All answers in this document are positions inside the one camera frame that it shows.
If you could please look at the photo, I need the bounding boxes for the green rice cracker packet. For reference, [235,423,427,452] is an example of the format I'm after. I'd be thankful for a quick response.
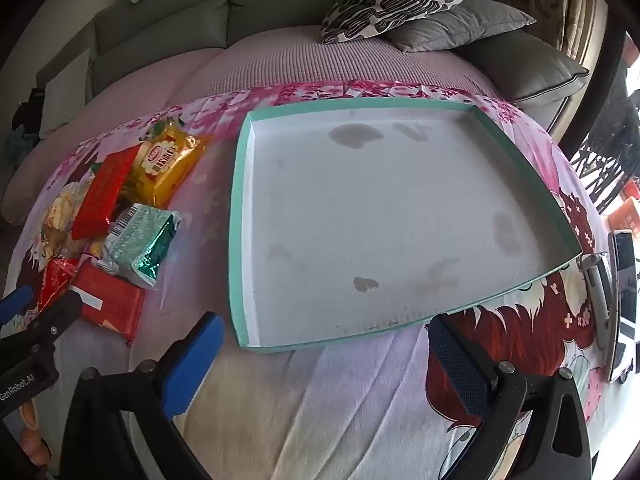
[147,116,186,141]

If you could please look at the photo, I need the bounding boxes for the teal cloth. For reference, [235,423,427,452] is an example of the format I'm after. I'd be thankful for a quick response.
[4,127,31,166]

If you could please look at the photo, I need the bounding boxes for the black metal railing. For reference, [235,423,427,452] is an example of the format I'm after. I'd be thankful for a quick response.
[570,130,640,216]

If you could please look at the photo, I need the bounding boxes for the teal cardboard tray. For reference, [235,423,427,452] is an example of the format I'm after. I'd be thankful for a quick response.
[229,97,583,354]

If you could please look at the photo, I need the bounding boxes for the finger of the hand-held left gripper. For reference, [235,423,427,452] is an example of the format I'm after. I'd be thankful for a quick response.
[25,290,83,356]
[0,285,35,341]

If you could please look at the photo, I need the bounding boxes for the dark red snack box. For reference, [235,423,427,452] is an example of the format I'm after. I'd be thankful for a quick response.
[70,260,147,343]

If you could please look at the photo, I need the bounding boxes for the silver green snack packet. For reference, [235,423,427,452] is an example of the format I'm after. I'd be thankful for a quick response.
[97,203,182,291]

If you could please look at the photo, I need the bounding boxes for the large yellow snack packet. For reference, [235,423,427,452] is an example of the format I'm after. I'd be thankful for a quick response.
[120,127,206,209]

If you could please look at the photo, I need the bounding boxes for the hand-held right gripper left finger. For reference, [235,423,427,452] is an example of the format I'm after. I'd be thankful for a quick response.
[60,311,226,480]

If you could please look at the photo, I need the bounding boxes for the orange red box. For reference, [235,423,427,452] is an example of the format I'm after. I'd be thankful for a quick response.
[607,195,640,241]

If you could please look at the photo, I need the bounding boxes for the silver device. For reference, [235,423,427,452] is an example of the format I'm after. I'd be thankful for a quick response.
[580,252,613,346]

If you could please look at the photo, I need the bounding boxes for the pink waffle sofa cover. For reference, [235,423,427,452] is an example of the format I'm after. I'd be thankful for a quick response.
[0,32,506,226]

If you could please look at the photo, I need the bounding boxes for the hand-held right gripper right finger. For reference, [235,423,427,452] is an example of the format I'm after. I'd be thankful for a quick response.
[428,312,593,480]

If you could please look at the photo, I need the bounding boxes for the grey green sofa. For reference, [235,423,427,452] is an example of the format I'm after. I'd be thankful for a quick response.
[0,0,591,126]

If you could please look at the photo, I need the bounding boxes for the dark clothes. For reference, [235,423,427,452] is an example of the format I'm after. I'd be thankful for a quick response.
[12,87,47,131]

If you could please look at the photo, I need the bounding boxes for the white cushion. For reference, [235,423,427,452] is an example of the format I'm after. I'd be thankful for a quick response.
[37,47,92,138]

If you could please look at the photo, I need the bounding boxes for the puffy red snack packet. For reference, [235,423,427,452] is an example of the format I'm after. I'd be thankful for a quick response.
[35,255,83,316]

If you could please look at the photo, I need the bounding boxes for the grey pillow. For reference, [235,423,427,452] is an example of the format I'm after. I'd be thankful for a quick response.
[387,0,537,54]

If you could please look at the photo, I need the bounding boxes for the dark window frame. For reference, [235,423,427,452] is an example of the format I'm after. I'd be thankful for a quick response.
[560,30,628,151]

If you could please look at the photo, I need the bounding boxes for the pink printed blanket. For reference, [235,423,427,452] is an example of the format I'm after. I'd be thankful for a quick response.
[0,79,640,480]

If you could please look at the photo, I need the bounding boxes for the white smartphone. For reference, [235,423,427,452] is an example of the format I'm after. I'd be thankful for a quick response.
[607,229,640,385]

